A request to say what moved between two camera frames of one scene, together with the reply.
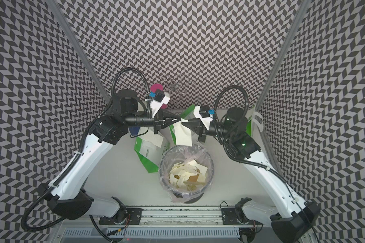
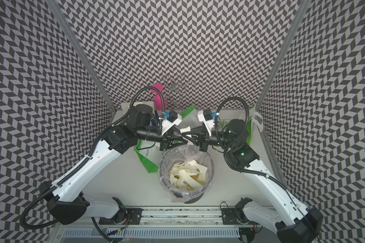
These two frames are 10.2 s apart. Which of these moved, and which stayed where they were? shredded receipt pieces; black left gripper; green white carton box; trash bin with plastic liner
Moved: black left gripper
Stayed: trash bin with plastic liner; shredded receipt pieces; green white carton box
